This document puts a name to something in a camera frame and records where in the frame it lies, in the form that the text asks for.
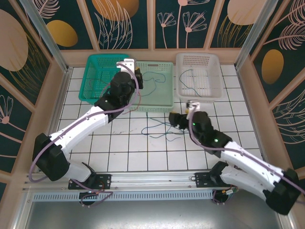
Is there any teal plastic basket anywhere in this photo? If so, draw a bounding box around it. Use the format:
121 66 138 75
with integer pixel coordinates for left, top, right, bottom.
78 53 131 106

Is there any blue cable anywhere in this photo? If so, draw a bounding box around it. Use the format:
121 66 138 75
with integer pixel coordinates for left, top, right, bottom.
142 71 167 97
142 111 176 138

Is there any wall panel pale circle grass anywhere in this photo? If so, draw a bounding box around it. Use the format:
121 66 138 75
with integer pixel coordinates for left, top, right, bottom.
0 0 53 108
209 0 257 50

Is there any green cable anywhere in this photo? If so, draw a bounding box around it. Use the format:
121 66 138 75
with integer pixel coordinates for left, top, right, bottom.
179 68 203 98
149 124 186 142

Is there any wall panel palm leaves circle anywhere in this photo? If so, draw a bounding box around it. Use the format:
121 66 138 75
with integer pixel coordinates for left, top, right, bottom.
249 0 305 104

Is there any wall panel orange oval leaf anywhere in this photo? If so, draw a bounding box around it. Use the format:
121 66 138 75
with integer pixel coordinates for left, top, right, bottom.
28 0 100 51

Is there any slotted grey cable duct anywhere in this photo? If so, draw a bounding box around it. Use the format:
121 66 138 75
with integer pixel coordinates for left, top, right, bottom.
32 190 214 202

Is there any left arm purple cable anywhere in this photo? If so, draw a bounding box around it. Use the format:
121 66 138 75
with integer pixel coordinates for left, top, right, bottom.
28 63 141 208

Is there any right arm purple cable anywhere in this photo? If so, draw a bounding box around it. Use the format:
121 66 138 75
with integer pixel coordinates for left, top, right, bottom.
188 106 305 206

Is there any grey metal sheet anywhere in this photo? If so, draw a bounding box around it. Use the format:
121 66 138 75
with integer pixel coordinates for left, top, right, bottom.
14 199 293 229

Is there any mint green plastic basket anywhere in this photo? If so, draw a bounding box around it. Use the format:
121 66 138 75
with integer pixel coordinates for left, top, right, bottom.
128 61 175 114

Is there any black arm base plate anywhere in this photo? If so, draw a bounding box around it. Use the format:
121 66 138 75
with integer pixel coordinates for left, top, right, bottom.
68 174 112 190
195 172 235 189

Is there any aluminium frame post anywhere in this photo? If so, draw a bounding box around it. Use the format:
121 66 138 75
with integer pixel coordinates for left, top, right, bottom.
234 0 280 70
19 0 72 72

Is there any white plastic basket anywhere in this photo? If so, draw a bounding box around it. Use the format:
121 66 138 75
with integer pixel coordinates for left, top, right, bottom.
175 52 224 104

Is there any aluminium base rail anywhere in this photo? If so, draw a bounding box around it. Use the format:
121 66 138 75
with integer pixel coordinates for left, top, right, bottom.
22 171 241 191

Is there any wall panel flower outline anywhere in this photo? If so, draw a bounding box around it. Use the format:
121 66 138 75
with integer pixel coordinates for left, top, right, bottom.
152 0 214 51

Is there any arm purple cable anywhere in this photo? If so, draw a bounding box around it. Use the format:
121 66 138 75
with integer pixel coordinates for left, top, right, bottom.
28 63 141 208
188 106 305 206

